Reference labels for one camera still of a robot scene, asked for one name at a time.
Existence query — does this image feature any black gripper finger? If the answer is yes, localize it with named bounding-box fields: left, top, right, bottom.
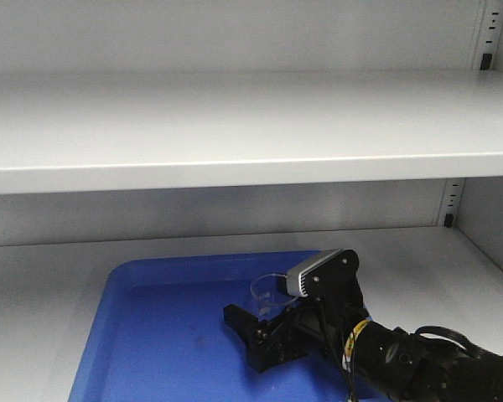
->
left=223, top=304, right=259, bottom=344

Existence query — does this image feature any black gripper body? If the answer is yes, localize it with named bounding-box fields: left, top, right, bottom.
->
left=245, top=267, right=372, bottom=374

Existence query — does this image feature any clear glass beaker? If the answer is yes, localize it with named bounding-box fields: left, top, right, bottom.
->
left=250, top=273, right=298, bottom=320

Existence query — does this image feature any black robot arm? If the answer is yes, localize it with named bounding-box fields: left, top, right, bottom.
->
left=224, top=267, right=503, bottom=401

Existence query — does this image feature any grey cabinet shelf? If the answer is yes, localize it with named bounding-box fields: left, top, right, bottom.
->
left=0, top=70, right=503, bottom=194

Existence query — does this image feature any blue plastic tray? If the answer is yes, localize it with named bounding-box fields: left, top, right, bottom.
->
left=70, top=251, right=347, bottom=401

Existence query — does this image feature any black shelf support clip lower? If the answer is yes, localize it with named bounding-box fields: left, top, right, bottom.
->
left=443, top=214, right=454, bottom=228

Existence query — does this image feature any black shelf support clip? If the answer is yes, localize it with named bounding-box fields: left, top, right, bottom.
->
left=480, top=53, right=493, bottom=70
left=443, top=214, right=454, bottom=228

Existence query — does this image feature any black shelf support clip upper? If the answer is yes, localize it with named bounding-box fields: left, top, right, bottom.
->
left=480, top=53, right=493, bottom=70

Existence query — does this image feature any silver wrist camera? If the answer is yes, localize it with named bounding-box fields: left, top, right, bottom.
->
left=281, top=249, right=360, bottom=298

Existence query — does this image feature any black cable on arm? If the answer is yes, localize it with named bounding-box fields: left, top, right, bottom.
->
left=412, top=325, right=485, bottom=359

